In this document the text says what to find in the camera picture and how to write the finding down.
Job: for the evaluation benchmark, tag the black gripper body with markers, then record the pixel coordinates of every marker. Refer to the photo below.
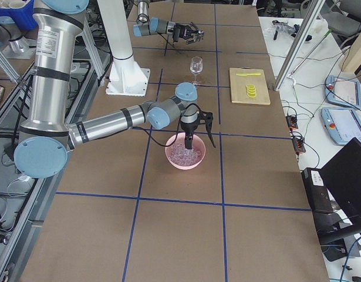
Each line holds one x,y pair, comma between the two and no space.
184,32
188,128

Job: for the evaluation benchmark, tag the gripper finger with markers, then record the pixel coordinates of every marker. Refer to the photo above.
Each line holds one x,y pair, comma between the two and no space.
194,39
195,29
190,142
187,141

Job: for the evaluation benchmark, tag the clear ice cubes pile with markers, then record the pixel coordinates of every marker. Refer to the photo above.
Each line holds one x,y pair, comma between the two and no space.
184,157

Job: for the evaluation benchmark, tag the clear wine glass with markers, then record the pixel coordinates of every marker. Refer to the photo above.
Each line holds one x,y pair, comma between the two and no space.
196,67

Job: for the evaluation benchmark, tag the pink bowl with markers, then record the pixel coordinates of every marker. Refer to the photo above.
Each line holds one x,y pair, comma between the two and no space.
197,144

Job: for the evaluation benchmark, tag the yellow plastic knife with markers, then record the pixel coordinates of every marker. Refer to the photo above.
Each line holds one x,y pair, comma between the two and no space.
248,74

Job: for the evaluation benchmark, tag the bamboo cutting board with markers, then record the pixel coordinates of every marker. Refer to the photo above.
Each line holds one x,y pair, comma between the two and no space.
238,88

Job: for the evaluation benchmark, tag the blue teach pendant right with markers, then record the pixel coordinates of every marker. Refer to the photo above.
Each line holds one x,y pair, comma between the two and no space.
342,124

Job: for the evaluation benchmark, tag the blue teach pendant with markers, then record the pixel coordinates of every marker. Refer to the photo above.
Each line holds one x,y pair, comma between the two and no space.
343,92
342,124

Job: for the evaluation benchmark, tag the black monitor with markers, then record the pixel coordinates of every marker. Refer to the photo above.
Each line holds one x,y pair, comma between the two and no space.
342,177

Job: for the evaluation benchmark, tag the blue teach pendant left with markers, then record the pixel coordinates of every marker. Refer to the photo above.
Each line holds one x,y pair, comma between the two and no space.
343,92

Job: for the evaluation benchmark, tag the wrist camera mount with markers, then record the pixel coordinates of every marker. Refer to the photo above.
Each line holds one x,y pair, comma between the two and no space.
207,117

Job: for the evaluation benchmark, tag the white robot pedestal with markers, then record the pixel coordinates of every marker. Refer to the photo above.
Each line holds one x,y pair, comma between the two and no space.
126,77

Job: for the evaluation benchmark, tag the aluminium frame post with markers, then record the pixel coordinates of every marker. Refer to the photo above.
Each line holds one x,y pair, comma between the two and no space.
306,24

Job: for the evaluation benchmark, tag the green handled reacher stick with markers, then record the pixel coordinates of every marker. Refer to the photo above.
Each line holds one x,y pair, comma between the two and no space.
290,75

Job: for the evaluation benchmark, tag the wooden stand post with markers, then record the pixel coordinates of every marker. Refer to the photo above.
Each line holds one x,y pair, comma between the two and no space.
353,58

